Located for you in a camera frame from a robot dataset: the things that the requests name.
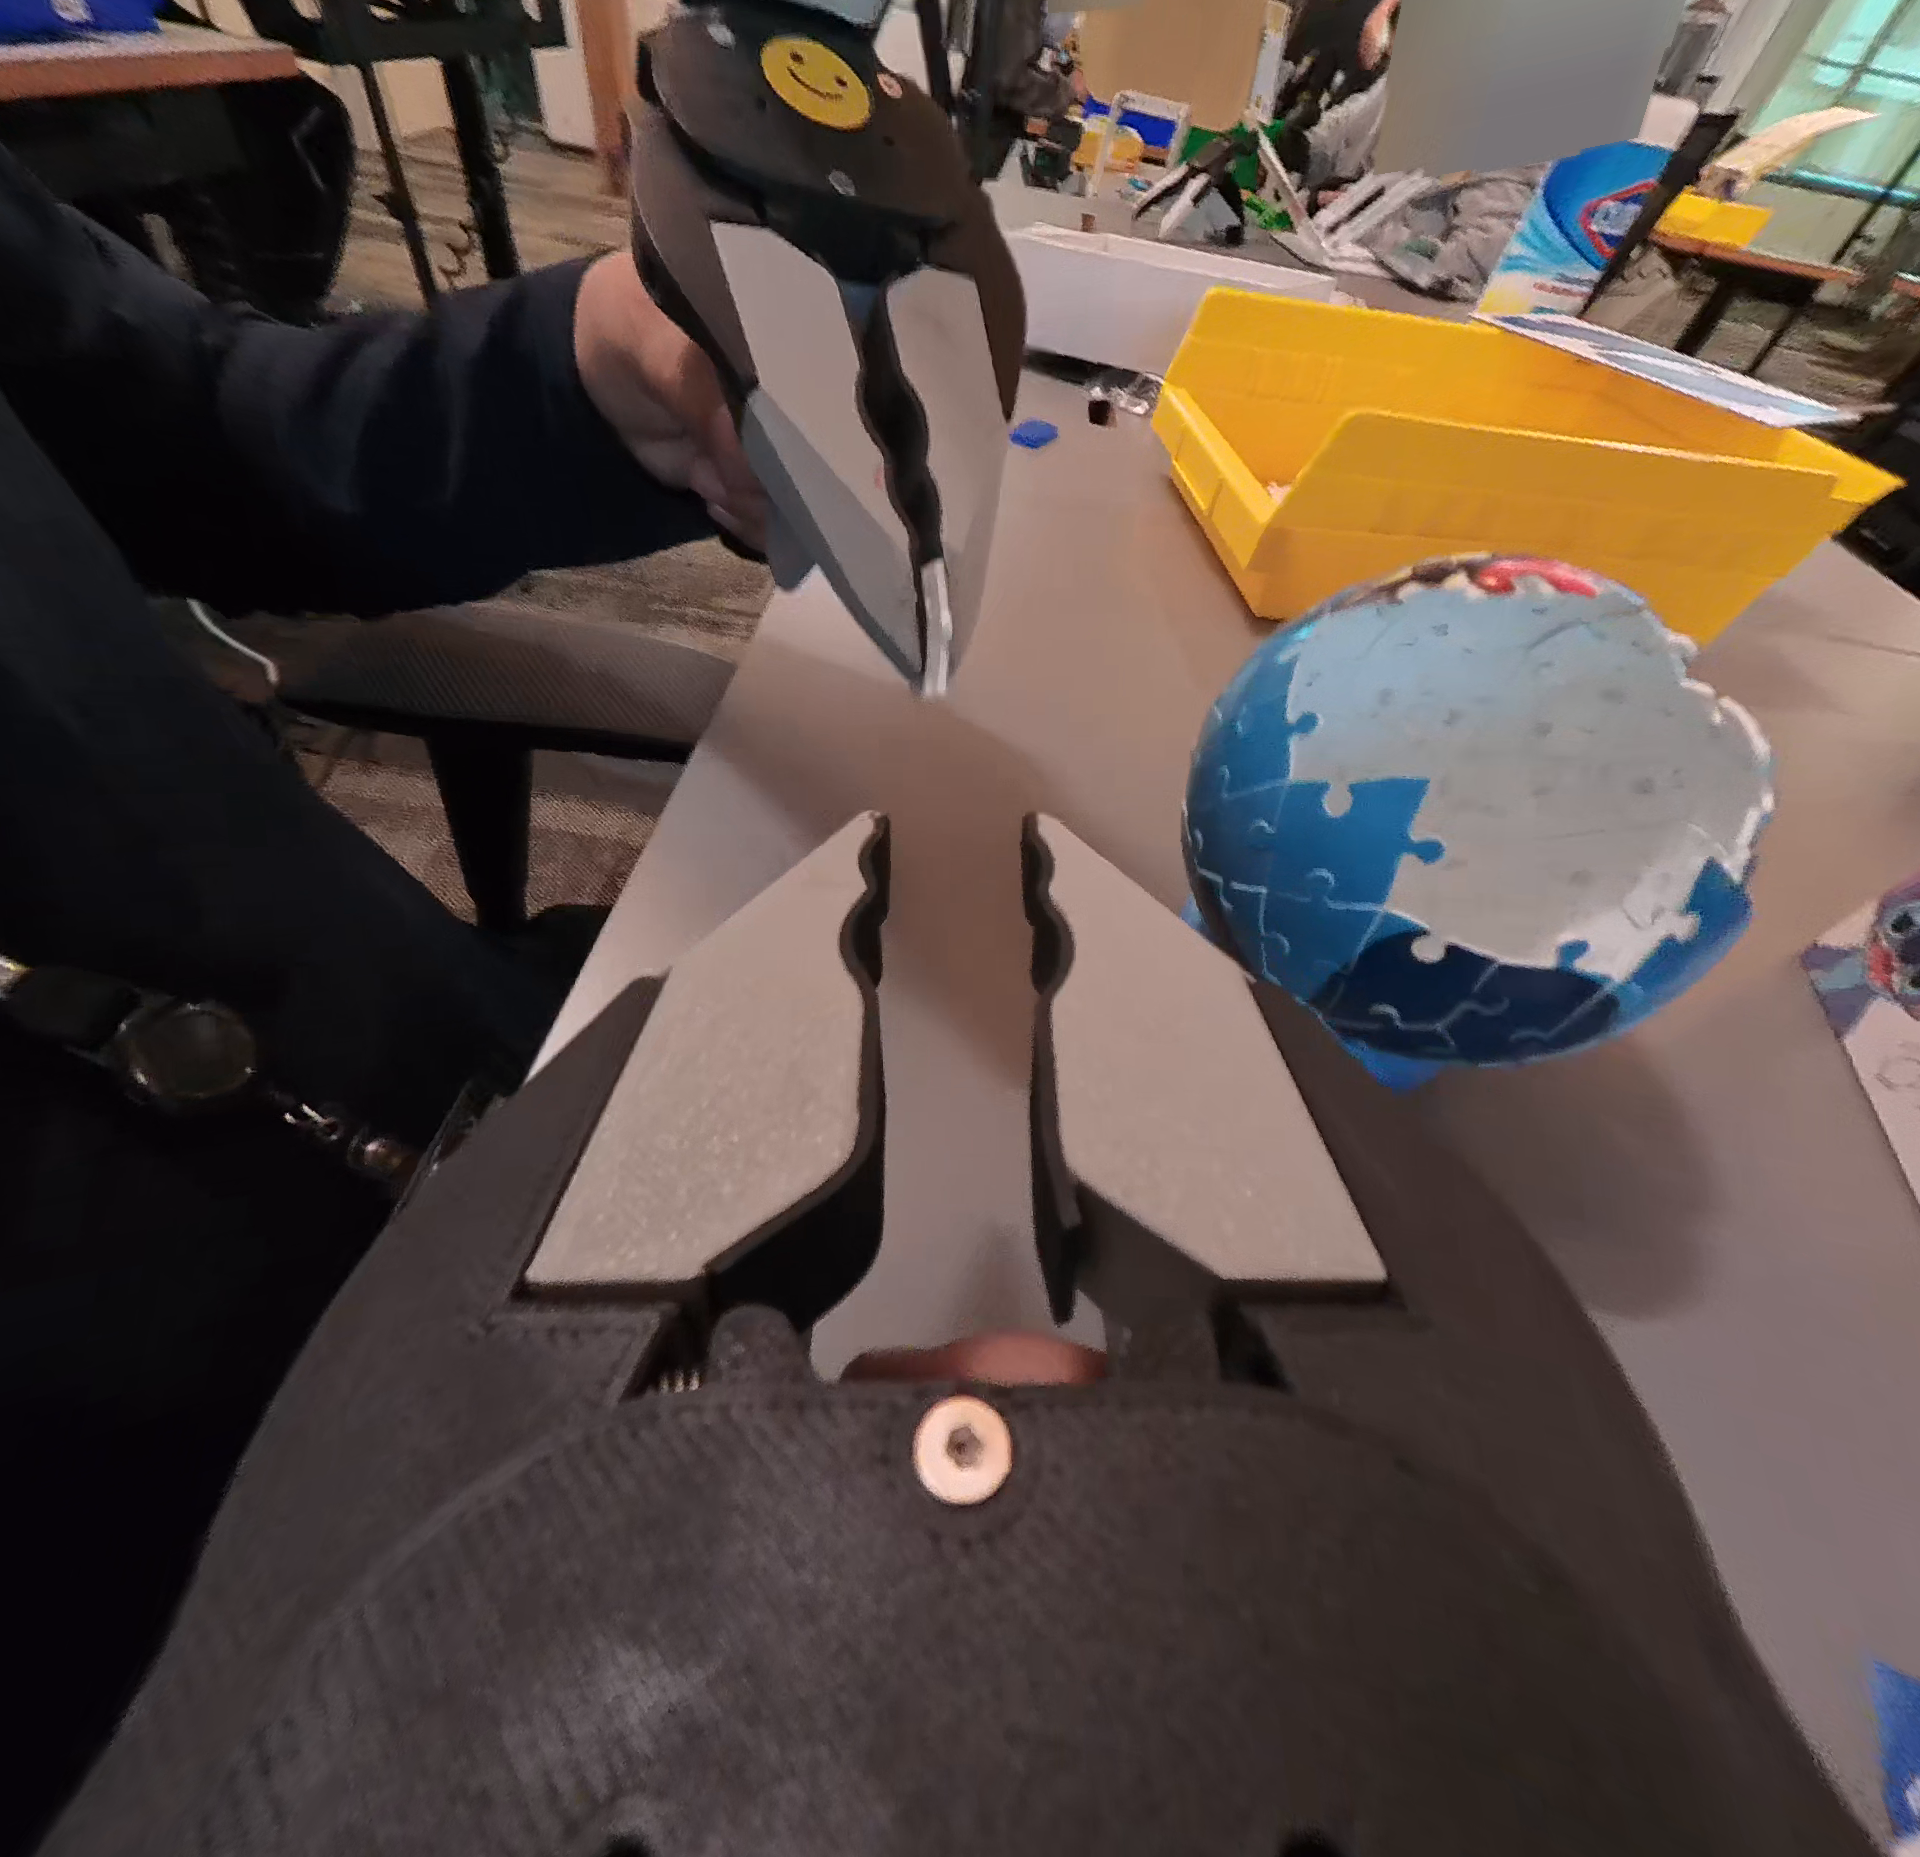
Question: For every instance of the blue yellow wipes canister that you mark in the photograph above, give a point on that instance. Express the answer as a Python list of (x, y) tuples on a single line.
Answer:
[(1590, 221)]

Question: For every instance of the small blue block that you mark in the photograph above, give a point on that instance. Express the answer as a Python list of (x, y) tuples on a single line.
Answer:
[(1036, 437)]

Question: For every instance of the white sheet with blue shapes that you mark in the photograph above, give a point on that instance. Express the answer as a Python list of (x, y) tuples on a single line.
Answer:
[(1665, 365)]

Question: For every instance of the person's right hand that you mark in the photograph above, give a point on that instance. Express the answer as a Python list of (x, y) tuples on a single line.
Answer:
[(975, 1356)]

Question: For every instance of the white cardboard box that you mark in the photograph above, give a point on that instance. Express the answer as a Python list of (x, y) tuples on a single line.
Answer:
[(1142, 291)]

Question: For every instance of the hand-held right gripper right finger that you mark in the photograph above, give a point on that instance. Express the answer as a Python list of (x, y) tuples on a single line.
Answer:
[(1201, 1136)]

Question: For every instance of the blue puzzle ball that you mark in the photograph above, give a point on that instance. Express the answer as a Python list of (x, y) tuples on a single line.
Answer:
[(1501, 748)]

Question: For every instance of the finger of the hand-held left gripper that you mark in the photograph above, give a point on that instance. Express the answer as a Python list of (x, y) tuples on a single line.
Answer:
[(959, 403), (810, 432)]

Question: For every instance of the person's left hand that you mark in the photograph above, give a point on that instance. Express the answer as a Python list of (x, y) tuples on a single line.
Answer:
[(647, 371)]

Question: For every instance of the printed puzzle box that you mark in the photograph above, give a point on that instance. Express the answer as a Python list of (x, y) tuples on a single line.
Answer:
[(1883, 986)]

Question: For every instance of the yellow plastic bin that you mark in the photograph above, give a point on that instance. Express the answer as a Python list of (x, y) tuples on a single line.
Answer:
[(1501, 506)]

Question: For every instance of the blue plastic piece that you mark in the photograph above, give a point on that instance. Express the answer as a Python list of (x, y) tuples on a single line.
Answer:
[(1898, 1739)]

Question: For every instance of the black office chair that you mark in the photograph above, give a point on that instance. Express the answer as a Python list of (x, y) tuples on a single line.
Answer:
[(496, 680)]

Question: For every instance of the white puzzle piece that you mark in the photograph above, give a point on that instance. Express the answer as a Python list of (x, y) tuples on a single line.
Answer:
[(935, 626)]

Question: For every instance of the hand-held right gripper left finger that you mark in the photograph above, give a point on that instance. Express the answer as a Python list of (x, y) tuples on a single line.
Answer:
[(721, 1122)]

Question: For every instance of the wooden background desk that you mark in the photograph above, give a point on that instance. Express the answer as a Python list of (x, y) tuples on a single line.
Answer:
[(151, 61)]

